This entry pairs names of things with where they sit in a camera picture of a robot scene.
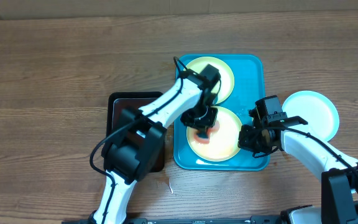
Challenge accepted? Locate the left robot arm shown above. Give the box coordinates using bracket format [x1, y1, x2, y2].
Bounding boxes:
[88, 65, 221, 223]

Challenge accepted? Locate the teal plastic serving tray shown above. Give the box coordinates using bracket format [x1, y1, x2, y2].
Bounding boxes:
[173, 54, 270, 171]

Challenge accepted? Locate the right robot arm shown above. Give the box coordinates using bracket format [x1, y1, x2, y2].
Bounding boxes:
[238, 91, 358, 224]

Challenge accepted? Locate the yellow-green plate top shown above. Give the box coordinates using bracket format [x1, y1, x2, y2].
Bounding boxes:
[186, 57, 235, 104]

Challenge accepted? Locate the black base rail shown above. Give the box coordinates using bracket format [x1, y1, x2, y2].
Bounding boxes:
[61, 213, 323, 224]

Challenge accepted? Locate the black water basin tray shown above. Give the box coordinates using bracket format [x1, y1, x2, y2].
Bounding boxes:
[106, 91, 167, 174]

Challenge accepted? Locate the yellow-green plate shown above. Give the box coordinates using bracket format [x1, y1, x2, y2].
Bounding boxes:
[186, 57, 235, 104]
[186, 106, 242, 162]

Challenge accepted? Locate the light blue plate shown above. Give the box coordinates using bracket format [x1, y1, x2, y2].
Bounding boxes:
[282, 90, 340, 141]

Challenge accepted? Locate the green orange sponge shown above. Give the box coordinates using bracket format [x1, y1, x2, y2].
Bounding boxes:
[193, 121, 220, 144]

